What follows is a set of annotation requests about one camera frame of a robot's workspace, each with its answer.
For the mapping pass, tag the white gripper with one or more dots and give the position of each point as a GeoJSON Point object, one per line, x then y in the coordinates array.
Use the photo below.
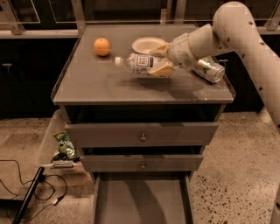
{"type": "Point", "coordinates": [179, 50]}

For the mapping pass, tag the clear plastic water bottle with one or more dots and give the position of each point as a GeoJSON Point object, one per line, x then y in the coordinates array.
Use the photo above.
{"type": "Point", "coordinates": [140, 64]}

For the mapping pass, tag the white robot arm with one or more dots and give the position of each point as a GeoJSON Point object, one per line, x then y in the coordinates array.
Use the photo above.
{"type": "Point", "coordinates": [233, 30]}

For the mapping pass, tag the grey drawer cabinet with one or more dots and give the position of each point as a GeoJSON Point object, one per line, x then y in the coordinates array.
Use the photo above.
{"type": "Point", "coordinates": [93, 90]}

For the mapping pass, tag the grey top drawer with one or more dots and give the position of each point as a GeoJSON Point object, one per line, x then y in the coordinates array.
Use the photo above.
{"type": "Point", "coordinates": [105, 135]}

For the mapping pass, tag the grey drawer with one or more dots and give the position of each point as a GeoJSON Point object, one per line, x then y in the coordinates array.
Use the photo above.
{"type": "Point", "coordinates": [142, 198]}
{"type": "Point", "coordinates": [141, 163]}
{"type": "Point", "coordinates": [105, 135]}

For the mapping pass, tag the grey middle drawer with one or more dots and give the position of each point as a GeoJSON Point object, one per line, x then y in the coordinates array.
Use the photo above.
{"type": "Point", "coordinates": [141, 163]}

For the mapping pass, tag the grey bottom drawer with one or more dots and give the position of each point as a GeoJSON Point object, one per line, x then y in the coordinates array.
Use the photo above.
{"type": "Point", "coordinates": [142, 198]}

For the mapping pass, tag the white bowl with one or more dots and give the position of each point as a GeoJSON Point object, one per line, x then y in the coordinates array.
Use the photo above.
{"type": "Point", "coordinates": [147, 44]}

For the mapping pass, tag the green soda can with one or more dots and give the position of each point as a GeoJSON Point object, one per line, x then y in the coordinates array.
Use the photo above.
{"type": "Point", "coordinates": [209, 70]}

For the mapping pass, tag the orange fruit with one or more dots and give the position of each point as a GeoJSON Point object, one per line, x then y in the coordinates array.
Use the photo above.
{"type": "Point", "coordinates": [102, 47]}

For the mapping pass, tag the green chip bag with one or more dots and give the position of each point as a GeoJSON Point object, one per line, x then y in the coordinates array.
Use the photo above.
{"type": "Point", "coordinates": [66, 150]}

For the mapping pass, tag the clear plastic bin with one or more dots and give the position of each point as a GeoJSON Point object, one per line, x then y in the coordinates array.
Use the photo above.
{"type": "Point", "coordinates": [49, 156]}

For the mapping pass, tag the black flat bar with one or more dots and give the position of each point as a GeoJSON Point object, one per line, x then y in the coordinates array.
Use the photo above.
{"type": "Point", "coordinates": [27, 198]}

